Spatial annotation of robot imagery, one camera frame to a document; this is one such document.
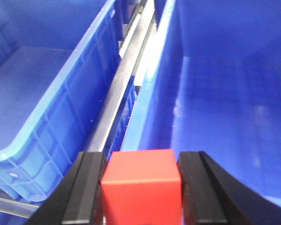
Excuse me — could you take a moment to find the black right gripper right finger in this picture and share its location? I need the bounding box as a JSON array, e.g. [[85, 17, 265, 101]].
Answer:
[[177, 151, 281, 225]]

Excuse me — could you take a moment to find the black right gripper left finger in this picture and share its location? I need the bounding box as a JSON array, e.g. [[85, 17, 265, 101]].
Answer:
[[26, 152, 106, 225]]

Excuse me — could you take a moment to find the red cube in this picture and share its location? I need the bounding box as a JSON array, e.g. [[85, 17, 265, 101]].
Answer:
[[101, 149, 182, 225]]

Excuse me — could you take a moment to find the lower blue bin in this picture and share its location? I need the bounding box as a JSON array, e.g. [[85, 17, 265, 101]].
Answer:
[[104, 76, 137, 161]]

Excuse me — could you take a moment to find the blue bin under gripper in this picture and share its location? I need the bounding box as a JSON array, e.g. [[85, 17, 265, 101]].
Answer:
[[122, 0, 281, 206]]

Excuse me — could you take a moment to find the blue bin left of gripper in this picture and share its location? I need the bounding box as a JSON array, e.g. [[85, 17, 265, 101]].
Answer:
[[0, 0, 122, 202]]

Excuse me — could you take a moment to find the steel shelf rail between bins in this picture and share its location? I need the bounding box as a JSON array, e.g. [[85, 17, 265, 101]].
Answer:
[[84, 0, 155, 152]]

